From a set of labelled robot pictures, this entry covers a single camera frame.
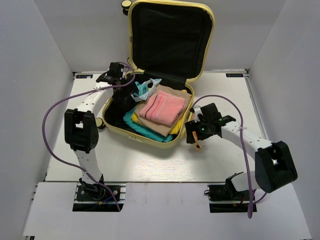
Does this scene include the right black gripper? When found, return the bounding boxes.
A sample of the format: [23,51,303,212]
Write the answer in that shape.
[185,117,214,144]

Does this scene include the yellow cloth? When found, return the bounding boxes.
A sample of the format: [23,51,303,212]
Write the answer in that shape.
[131,89,194,137]

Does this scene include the beige cosmetic tube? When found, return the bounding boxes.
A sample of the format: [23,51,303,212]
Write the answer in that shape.
[192,131,202,151]

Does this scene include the beige cloth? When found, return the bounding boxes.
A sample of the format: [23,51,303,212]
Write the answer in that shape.
[134,84,192,138]

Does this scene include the teal cat-ear headphones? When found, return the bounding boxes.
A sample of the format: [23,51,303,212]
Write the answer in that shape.
[131,78,162,103]

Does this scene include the pink striped towel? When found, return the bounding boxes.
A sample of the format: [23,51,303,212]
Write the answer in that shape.
[138,90,186,126]

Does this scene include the teal cloth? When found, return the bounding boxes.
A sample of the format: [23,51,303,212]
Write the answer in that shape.
[123,105,183,143]

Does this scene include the yellow suitcase with black lining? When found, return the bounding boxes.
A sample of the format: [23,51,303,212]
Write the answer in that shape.
[102,0,215,149]

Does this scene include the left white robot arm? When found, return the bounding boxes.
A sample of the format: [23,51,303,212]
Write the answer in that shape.
[64,62,125,200]

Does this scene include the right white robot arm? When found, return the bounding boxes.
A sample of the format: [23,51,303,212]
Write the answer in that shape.
[184,103,298,200]

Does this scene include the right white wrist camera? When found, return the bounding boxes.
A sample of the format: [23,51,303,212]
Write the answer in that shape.
[190,105,204,123]

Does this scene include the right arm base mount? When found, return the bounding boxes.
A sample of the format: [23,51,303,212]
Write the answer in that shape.
[203,183,250,213]

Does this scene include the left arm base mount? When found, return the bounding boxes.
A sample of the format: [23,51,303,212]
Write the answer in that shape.
[72,183,126,213]

